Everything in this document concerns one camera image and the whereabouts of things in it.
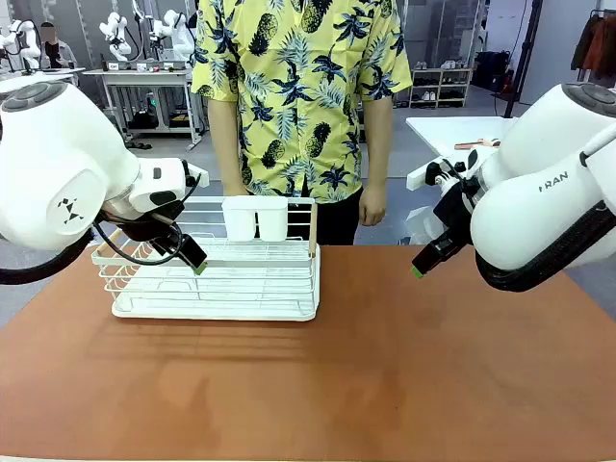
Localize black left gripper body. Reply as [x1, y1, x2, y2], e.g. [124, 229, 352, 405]
[119, 201, 188, 244]

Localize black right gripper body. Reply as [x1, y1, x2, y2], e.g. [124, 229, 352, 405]
[431, 180, 478, 247]

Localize person's left forearm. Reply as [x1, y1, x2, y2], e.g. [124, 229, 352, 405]
[363, 95, 396, 190]

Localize person's right forearm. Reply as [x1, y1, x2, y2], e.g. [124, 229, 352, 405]
[207, 97, 242, 193]

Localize person's left hand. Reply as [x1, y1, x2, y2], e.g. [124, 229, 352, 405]
[358, 185, 388, 228]

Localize white plastic cutlery holder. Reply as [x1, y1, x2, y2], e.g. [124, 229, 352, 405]
[221, 195, 290, 244]

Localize small wooden pink object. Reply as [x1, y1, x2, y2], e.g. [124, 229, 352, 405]
[453, 137, 502, 150]

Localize white side table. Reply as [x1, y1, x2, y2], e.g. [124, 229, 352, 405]
[405, 115, 522, 161]

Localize black trousers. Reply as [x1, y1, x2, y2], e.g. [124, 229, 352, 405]
[287, 185, 366, 246]

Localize wooden shoe rack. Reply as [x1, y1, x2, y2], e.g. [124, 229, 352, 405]
[407, 66, 475, 110]

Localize black background bag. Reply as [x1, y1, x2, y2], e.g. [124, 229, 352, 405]
[475, 49, 515, 91]

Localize white background workbench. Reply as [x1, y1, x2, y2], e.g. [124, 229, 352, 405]
[80, 66, 204, 146]

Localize black stand pole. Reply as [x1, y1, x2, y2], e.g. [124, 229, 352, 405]
[502, 0, 546, 119]

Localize yellow pineapple print shirt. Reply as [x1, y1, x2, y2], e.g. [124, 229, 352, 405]
[191, 0, 414, 206]

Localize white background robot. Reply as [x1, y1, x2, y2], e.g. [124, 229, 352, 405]
[98, 11, 135, 63]
[150, 8, 194, 63]
[0, 18, 42, 74]

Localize seated background person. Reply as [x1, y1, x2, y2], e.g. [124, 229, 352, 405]
[37, 21, 79, 71]

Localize hanging dark clothes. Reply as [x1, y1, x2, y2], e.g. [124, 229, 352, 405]
[570, 10, 616, 82]

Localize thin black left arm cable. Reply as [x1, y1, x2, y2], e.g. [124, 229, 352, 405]
[92, 172, 203, 267]

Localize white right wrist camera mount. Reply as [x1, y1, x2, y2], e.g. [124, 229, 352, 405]
[406, 149, 482, 192]

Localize white wire dish rack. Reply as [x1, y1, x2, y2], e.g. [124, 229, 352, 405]
[90, 195, 321, 323]

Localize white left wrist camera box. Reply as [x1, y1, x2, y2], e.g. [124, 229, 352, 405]
[184, 161, 211, 190]

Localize thick black right arm hose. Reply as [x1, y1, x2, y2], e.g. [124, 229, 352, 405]
[474, 199, 616, 294]

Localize thick black arm hose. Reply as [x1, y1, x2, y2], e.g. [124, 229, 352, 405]
[0, 229, 97, 286]
[474, 199, 616, 294]

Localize thick black left arm hose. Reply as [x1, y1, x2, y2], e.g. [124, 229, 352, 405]
[0, 229, 97, 286]

